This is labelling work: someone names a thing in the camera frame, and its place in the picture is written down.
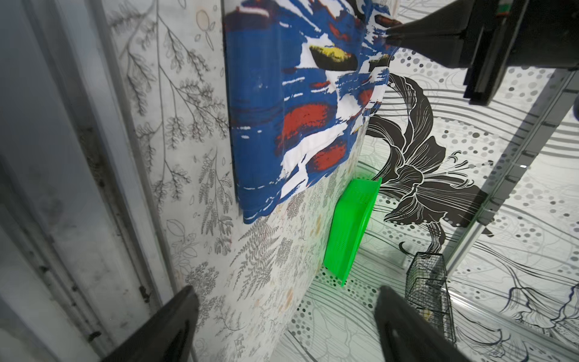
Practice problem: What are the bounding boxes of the black wire basket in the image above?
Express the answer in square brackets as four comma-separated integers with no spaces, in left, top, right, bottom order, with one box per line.
[405,252,456,344]

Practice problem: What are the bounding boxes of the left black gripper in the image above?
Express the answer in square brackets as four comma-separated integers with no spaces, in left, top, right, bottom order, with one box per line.
[385,0,578,106]

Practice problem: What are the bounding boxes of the blue patterned long pants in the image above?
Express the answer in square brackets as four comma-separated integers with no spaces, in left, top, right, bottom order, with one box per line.
[223,1,397,224]

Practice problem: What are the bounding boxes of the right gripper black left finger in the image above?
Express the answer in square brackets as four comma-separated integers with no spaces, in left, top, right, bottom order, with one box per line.
[103,285,200,362]

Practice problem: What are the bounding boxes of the green plastic basket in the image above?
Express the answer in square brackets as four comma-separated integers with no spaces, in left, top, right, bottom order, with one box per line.
[324,179,381,287]

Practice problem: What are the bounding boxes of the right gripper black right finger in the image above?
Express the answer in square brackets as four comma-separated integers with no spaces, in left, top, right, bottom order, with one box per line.
[374,286,468,362]

